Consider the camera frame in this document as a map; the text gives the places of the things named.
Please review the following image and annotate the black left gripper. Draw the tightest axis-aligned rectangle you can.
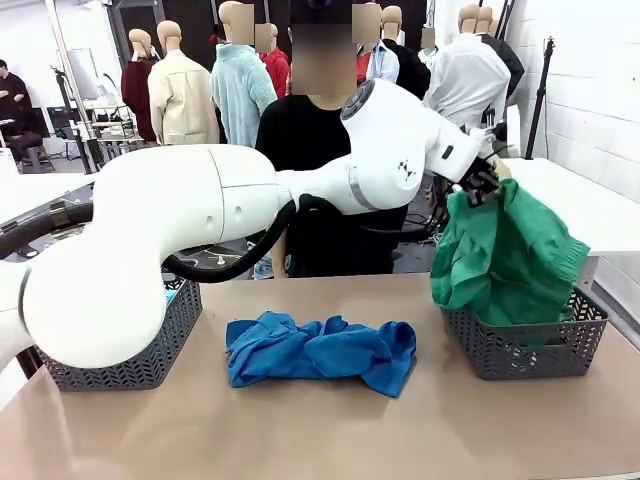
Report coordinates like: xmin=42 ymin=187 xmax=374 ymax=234
xmin=459 ymin=157 xmax=504 ymax=209

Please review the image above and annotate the green garment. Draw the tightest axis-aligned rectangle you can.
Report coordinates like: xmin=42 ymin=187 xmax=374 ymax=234
xmin=429 ymin=178 xmax=591 ymax=346

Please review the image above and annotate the dark blue garment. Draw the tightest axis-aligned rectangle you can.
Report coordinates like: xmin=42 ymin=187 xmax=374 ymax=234
xmin=224 ymin=310 xmax=418 ymax=400

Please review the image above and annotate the light blue garment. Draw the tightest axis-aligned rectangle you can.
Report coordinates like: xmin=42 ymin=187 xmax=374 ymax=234
xmin=162 ymin=278 xmax=184 ymax=306

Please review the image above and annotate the black tripod stand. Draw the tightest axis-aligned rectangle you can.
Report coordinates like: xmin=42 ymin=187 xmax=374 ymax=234
xmin=524 ymin=35 xmax=557 ymax=161

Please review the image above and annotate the mannequin in white shirt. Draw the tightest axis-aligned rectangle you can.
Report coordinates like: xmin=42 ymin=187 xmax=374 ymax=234
xmin=422 ymin=4 xmax=512 ymax=134

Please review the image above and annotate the mannequin in black jacket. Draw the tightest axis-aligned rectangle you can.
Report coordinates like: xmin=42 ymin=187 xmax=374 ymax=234
xmin=479 ymin=7 xmax=525 ymax=101

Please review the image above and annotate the mannequin in black coat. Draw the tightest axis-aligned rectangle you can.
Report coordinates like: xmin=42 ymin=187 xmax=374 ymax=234
xmin=382 ymin=5 xmax=431 ymax=101

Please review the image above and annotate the person in red and blue shirts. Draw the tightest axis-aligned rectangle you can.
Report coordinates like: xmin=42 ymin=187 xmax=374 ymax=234
xmin=352 ymin=2 xmax=400 ymax=86

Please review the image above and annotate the grey plastic lattice basket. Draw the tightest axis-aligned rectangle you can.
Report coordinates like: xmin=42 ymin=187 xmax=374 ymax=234
xmin=439 ymin=285 xmax=610 ymax=381
xmin=34 ymin=277 xmax=204 ymax=392

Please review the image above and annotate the person in black t-shirt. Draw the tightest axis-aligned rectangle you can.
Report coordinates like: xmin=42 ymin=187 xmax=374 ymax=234
xmin=254 ymin=0 xmax=409 ymax=279

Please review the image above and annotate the person in red hoodie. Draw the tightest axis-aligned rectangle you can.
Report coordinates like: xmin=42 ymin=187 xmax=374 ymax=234
xmin=254 ymin=22 xmax=291 ymax=99

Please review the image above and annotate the black baseball cap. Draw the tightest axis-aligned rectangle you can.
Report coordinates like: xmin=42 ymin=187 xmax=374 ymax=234
xmin=289 ymin=0 xmax=354 ymax=26

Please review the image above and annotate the mannequin in light blue fleece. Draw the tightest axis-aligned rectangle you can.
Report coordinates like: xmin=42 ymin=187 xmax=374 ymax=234
xmin=209 ymin=0 xmax=279 ymax=149

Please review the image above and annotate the mannequin in cream jacket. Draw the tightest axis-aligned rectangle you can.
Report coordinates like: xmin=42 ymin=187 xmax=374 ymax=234
xmin=148 ymin=19 xmax=221 ymax=147

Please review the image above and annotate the mannequin in maroon top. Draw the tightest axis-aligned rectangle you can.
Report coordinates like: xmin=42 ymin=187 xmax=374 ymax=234
xmin=121 ymin=28 xmax=159 ymax=144

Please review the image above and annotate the chrome light stand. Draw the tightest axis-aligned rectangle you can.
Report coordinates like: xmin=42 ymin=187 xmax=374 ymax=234
xmin=44 ymin=0 xmax=109 ymax=174

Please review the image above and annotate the person in black clothes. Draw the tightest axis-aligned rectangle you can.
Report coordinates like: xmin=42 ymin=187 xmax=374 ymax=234
xmin=0 ymin=58 xmax=46 ymax=166

